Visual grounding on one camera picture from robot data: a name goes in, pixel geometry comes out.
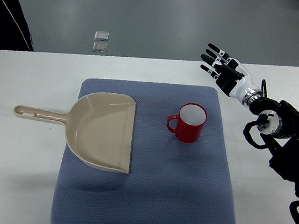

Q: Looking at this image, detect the beige plastic dustpan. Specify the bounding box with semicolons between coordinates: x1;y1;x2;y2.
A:
13;92;136;174

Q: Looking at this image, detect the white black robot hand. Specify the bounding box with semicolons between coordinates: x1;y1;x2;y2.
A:
200;43;263;107

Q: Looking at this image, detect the upper grey floor plate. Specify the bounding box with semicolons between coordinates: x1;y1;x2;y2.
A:
94;31;109;41

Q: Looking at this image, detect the blue textured mat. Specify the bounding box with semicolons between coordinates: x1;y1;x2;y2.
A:
50;78;236;224

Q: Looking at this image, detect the lower grey floor plate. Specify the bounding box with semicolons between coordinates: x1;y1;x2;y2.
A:
92;41;108;53

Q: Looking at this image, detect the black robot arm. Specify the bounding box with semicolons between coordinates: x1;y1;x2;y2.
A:
243;80;299;224

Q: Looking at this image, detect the red mug white inside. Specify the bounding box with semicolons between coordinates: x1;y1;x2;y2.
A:
166;103;208;144

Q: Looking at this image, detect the grey floor plate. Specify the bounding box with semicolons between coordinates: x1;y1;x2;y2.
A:
92;41;108;53
94;31;109;41

